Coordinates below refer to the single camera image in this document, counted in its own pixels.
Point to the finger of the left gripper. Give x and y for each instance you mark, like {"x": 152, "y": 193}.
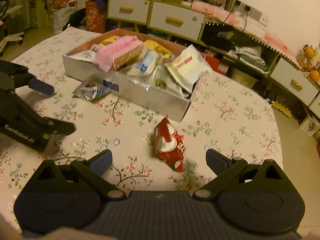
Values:
{"x": 48, "y": 127}
{"x": 36, "y": 85}

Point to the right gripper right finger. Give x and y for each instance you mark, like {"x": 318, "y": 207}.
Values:
{"x": 226, "y": 171}

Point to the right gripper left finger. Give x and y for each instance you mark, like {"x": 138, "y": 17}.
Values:
{"x": 91, "y": 171}

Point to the white triangular snack bag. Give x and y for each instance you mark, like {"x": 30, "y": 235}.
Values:
{"x": 87, "y": 55}

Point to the pink wafer snack packet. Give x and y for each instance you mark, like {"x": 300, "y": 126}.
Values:
{"x": 117, "y": 54}

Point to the cream red-label snack packet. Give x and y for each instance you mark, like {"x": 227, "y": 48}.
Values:
{"x": 188, "y": 68}

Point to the white pistachio snack bag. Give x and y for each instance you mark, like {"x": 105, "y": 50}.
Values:
{"x": 162, "y": 79}

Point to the white blue rice cracker packet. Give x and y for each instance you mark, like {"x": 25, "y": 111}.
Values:
{"x": 145, "y": 65}

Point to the yellow printed snack bag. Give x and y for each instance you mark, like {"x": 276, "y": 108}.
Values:
{"x": 151, "y": 44}

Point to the plain yellow snack bag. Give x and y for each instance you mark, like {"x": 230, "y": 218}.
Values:
{"x": 109, "y": 40}

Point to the silver foil snack packet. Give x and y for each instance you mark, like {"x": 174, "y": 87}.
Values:
{"x": 89, "y": 91}

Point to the floral tablecloth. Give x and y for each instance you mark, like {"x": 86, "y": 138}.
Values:
{"x": 224, "y": 115}

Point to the white office chair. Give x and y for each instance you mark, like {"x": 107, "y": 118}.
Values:
{"x": 12, "y": 24}

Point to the orange printed bag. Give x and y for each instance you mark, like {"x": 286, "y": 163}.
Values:
{"x": 95, "y": 18}

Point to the red storage box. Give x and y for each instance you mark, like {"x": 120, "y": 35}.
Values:
{"x": 217, "y": 65}

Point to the pink cardboard tray box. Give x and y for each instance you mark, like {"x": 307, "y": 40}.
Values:
{"x": 153, "y": 98}

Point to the oranges on stand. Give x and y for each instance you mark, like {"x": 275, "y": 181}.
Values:
{"x": 308, "y": 59}

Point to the pink cloth runner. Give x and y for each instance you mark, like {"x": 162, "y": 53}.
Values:
{"x": 251, "y": 27}

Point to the wooden cabinet with drawers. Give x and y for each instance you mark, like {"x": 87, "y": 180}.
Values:
{"x": 179, "y": 20}

